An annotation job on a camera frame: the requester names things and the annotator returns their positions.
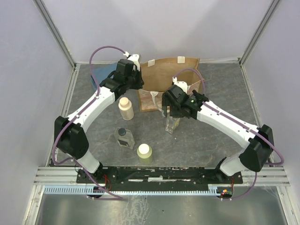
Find clear bottle black cap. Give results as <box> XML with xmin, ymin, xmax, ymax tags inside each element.
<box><xmin>114</xmin><ymin>127</ymin><xmax>135</xmax><ymax>149</ymax></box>

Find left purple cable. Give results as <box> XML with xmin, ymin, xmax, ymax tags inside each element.
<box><xmin>52</xmin><ymin>45</ymin><xmax>128</xmax><ymax>201</ymax></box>

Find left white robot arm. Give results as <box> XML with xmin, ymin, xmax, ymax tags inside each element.
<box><xmin>54</xmin><ymin>54</ymin><xmax>144</xmax><ymax>176</ymax></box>

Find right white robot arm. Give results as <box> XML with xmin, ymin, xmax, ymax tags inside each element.
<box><xmin>162</xmin><ymin>84</ymin><xmax>274</xmax><ymax>182</ymax></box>

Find peach lotion bottle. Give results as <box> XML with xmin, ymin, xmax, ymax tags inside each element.
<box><xmin>118</xmin><ymin>97</ymin><xmax>134</xmax><ymax>120</ymax></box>

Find blue cloth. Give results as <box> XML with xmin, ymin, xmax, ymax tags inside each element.
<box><xmin>93</xmin><ymin>63</ymin><xmax>117</xmax><ymax>84</ymax></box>

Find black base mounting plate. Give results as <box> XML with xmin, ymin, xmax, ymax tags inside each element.
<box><xmin>76</xmin><ymin>165</ymin><xmax>243</xmax><ymax>185</ymax></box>

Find purple cable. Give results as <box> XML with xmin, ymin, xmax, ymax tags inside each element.
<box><xmin>52</xmin><ymin>45</ymin><xmax>128</xmax><ymax>201</ymax></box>
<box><xmin>172</xmin><ymin>68</ymin><xmax>285</xmax><ymax>202</ymax></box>

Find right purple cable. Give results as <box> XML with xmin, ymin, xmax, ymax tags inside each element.
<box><xmin>172</xmin><ymin>68</ymin><xmax>285</xmax><ymax>202</ymax></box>

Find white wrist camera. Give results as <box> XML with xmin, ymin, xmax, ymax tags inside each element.
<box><xmin>172</xmin><ymin>77</ymin><xmax>188</xmax><ymax>94</ymax></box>
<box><xmin>123</xmin><ymin>52</ymin><xmax>140</xmax><ymax>71</ymax></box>

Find brown canvas tote bag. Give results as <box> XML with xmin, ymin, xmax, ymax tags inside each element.
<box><xmin>137</xmin><ymin>56</ymin><xmax>203</xmax><ymax>112</ymax></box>

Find blue slotted cable duct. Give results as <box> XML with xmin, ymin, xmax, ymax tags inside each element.
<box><xmin>44</xmin><ymin>185</ymin><xmax>222</xmax><ymax>195</ymax></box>

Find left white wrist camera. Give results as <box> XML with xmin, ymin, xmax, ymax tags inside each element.
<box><xmin>123</xmin><ymin>52</ymin><xmax>140</xmax><ymax>71</ymax></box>

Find aluminium frame rail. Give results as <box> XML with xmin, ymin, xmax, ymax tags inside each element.
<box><xmin>35</xmin><ymin>167</ymin><xmax>290</xmax><ymax>187</ymax></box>

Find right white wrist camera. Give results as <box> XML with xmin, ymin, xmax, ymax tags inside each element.
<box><xmin>172</xmin><ymin>77</ymin><xmax>188</xmax><ymax>94</ymax></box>

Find clear square perfume bottle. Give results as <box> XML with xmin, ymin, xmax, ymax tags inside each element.
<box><xmin>165</xmin><ymin>116</ymin><xmax>180</xmax><ymax>134</ymax></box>

